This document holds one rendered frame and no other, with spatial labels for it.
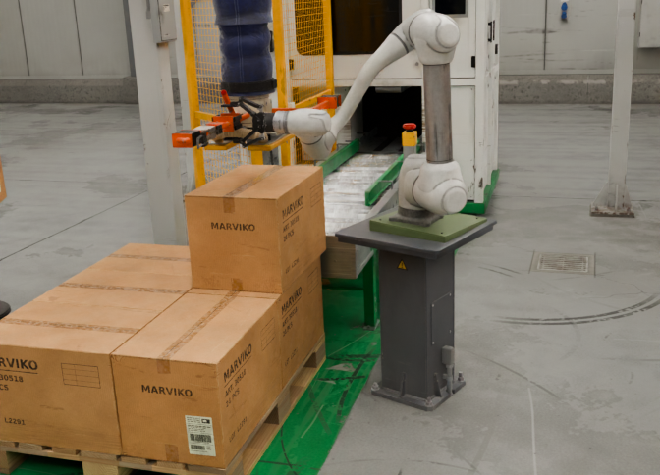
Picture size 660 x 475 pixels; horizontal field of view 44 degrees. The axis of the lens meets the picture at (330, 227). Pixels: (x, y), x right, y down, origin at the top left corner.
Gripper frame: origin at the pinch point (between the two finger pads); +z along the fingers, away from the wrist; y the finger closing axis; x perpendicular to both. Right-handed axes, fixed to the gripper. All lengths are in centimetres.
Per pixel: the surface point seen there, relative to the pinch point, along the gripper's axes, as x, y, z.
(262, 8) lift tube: 21.8, -41.9, -9.9
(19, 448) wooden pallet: -66, 112, 65
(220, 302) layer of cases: -15, 69, 2
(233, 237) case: -2.1, 46.3, 0.0
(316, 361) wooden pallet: 38, 118, -20
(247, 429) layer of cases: -46, 105, -18
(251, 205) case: -2.4, 32.5, -9.1
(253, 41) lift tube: 17.7, -29.3, -6.9
